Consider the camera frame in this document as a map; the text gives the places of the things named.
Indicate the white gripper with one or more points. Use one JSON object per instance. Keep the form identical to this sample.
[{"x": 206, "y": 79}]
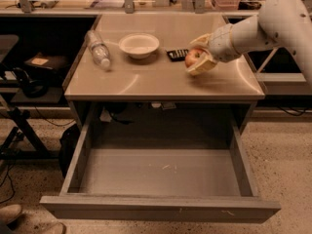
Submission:
[{"x": 220, "y": 44}]

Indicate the red apple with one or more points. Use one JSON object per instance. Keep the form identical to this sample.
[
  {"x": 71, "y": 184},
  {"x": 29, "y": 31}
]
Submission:
[{"x": 192, "y": 56}]

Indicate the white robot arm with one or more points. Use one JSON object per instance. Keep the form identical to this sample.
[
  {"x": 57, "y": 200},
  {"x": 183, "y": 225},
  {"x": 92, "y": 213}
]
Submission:
[{"x": 279, "y": 23}]

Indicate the grey counter cabinet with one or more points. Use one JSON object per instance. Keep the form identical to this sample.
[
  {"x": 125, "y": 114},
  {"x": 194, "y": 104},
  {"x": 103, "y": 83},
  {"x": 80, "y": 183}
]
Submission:
[{"x": 157, "y": 78}]

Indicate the grey open drawer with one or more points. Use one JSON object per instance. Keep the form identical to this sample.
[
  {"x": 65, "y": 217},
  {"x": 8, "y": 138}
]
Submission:
[{"x": 163, "y": 166}]

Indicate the black snack bar wrapper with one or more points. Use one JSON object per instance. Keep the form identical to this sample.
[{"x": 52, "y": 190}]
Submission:
[{"x": 177, "y": 55}]

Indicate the white ceramic bowl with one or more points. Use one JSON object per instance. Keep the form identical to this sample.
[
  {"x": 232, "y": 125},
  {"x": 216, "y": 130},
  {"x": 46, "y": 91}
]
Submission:
[{"x": 139, "y": 45}]

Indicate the white cane stick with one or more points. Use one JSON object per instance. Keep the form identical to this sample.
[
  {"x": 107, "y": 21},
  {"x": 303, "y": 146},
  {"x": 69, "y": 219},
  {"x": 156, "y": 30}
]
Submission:
[{"x": 266, "y": 61}]

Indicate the clear plastic water bottle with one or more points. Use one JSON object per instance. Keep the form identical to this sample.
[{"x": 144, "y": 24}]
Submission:
[{"x": 98, "y": 50}]

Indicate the dark box with label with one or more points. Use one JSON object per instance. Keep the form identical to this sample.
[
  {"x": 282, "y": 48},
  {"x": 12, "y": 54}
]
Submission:
[{"x": 44, "y": 66}]

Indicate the black headphones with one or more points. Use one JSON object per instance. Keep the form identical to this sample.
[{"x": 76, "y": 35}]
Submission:
[{"x": 30, "y": 88}]

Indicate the black metal stand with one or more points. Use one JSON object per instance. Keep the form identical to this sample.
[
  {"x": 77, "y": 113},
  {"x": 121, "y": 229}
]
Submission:
[{"x": 21, "y": 131}]

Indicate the grey shoe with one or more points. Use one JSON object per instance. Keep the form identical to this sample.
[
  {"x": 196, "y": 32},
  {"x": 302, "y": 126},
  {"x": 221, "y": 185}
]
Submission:
[
  {"x": 10, "y": 213},
  {"x": 57, "y": 228}
]

